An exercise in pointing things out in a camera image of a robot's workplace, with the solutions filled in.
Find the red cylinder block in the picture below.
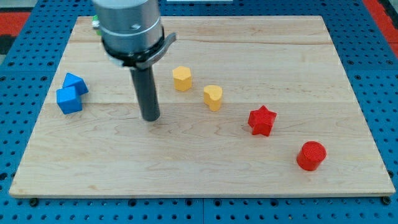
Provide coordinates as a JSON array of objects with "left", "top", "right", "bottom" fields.
[{"left": 296, "top": 141, "right": 326, "bottom": 171}]

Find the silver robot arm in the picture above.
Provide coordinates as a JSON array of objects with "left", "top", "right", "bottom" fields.
[{"left": 92, "top": 0, "right": 177, "bottom": 121}]

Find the red star block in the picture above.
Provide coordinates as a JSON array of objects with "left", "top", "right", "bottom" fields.
[{"left": 248, "top": 105, "right": 277, "bottom": 136}]

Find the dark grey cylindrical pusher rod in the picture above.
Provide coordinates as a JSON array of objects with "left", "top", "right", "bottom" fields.
[{"left": 130, "top": 67, "right": 160, "bottom": 121}]

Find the wooden board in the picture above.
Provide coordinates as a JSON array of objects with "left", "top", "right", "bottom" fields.
[{"left": 9, "top": 16, "right": 396, "bottom": 198}]

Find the black clamp ring mount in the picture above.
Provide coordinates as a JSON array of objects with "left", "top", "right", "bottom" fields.
[{"left": 101, "top": 27, "right": 177, "bottom": 70}]

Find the yellow heart block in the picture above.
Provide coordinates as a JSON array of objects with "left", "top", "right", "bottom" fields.
[{"left": 203, "top": 85, "right": 223, "bottom": 111}]

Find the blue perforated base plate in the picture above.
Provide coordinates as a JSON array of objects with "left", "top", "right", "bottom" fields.
[{"left": 1, "top": 0, "right": 397, "bottom": 223}]

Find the blue cube block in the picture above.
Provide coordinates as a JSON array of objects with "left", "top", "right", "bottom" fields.
[{"left": 56, "top": 86, "right": 83, "bottom": 114}]

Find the yellow hexagon block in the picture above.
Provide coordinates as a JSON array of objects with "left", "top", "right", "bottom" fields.
[{"left": 172, "top": 66, "right": 192, "bottom": 91}]

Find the blue triangular block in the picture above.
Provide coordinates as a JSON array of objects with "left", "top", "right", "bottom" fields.
[{"left": 62, "top": 73, "right": 89, "bottom": 95}]

